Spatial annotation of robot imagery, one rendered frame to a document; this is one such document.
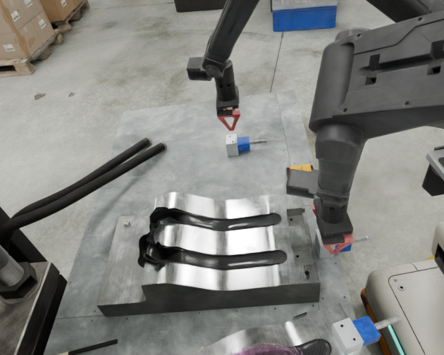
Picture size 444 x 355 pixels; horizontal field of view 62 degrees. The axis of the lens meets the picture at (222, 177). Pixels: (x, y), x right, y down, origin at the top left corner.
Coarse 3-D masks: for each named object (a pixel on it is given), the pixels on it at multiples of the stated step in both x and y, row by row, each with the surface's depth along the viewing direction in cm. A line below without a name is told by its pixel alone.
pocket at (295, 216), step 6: (288, 210) 91; (294, 210) 91; (300, 210) 91; (288, 216) 93; (294, 216) 93; (300, 216) 92; (288, 222) 92; (294, 222) 91; (300, 222) 91; (306, 222) 89
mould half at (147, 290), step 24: (168, 192) 95; (144, 216) 100; (216, 216) 93; (240, 216) 92; (120, 240) 96; (168, 240) 84; (192, 240) 86; (216, 240) 88; (240, 240) 87; (264, 240) 86; (288, 240) 84; (120, 264) 90; (144, 264) 81; (168, 264) 80; (288, 264) 80; (312, 264) 79; (120, 288) 86; (144, 288) 78; (168, 288) 78; (192, 288) 78; (216, 288) 79; (240, 288) 78; (264, 288) 78; (288, 288) 78; (312, 288) 78; (120, 312) 86; (144, 312) 86; (168, 312) 86
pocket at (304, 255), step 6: (294, 246) 84; (300, 246) 84; (306, 246) 84; (312, 246) 83; (294, 252) 85; (300, 252) 85; (306, 252) 85; (312, 252) 83; (300, 258) 84; (306, 258) 84; (312, 258) 82; (300, 264) 83; (306, 264) 82
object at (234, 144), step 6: (228, 138) 120; (234, 138) 120; (240, 138) 122; (246, 138) 121; (228, 144) 118; (234, 144) 118; (240, 144) 119; (246, 144) 119; (228, 150) 120; (234, 150) 120; (240, 150) 121; (246, 150) 121
